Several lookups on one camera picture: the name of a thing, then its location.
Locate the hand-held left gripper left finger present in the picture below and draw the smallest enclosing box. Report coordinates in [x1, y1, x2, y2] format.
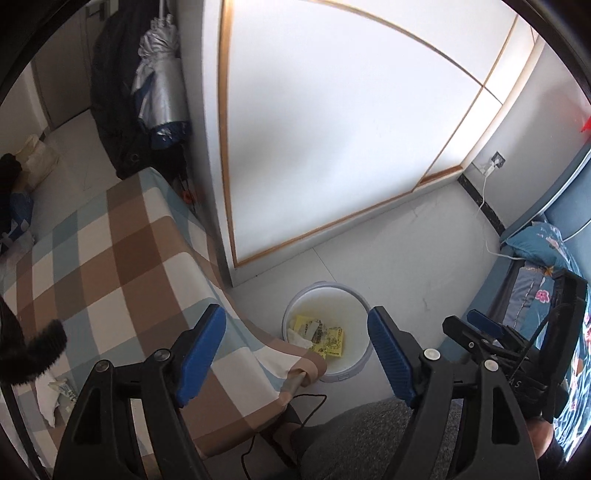
[53, 304, 227, 480]

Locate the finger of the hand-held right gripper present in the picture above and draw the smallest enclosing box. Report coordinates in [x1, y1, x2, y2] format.
[442, 315, 504, 365]
[466, 309, 509, 340]

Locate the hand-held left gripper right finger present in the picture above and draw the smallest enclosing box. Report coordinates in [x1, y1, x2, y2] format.
[367, 305, 541, 480]

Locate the yellow plastic packet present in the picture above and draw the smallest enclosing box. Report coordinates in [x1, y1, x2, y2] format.
[294, 315, 346, 360]

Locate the white plastic bucket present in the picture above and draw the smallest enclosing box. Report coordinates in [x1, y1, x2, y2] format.
[281, 281, 375, 384]

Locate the clear printed plastic wrapper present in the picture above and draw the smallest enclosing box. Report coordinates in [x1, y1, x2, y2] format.
[286, 318, 328, 349]

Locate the person's right forearm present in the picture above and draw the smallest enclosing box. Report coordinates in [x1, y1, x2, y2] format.
[526, 413, 571, 476]

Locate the blue floral bedding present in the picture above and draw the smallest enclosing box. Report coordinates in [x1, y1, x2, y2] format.
[503, 263, 591, 453]

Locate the person's grey trouser leg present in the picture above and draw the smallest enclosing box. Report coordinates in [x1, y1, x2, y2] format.
[288, 398, 467, 480]

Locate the blue floral pillow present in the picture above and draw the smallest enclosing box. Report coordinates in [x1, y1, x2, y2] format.
[501, 222, 578, 273]

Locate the checkered tablecloth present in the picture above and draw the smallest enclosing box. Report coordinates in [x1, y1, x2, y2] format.
[0, 167, 328, 457]

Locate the white wardrobe with wooden trim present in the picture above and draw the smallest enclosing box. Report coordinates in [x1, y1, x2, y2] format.
[217, 0, 546, 280]

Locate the blue storage box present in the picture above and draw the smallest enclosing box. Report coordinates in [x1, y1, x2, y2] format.
[0, 189, 35, 236]

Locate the beige cloth bag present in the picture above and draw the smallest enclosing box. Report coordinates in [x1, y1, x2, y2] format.
[21, 134, 61, 188]

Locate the black jacket with buttons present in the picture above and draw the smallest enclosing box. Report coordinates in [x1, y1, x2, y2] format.
[0, 153, 26, 195]

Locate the silver folded umbrella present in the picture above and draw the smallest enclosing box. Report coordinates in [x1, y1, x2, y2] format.
[131, 0, 192, 151]

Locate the black hanging jacket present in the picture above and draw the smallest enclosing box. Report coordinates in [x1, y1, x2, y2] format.
[90, 0, 185, 181]

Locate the thin black floor cable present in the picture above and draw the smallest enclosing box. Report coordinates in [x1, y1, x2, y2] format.
[240, 392, 328, 480]

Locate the white charger cable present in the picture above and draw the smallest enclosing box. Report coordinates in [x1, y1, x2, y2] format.
[478, 164, 513, 259]

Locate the blue bed frame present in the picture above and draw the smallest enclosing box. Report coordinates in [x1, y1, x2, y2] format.
[438, 143, 591, 370]

